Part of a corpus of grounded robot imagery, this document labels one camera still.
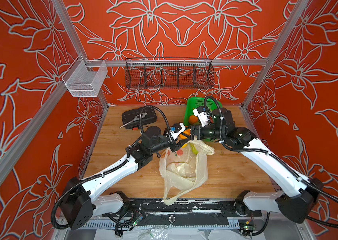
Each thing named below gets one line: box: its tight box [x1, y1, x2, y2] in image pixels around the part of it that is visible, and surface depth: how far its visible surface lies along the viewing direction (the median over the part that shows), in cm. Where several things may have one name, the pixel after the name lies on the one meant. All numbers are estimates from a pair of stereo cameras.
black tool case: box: [122, 107, 157, 129], surface depth 106 cm
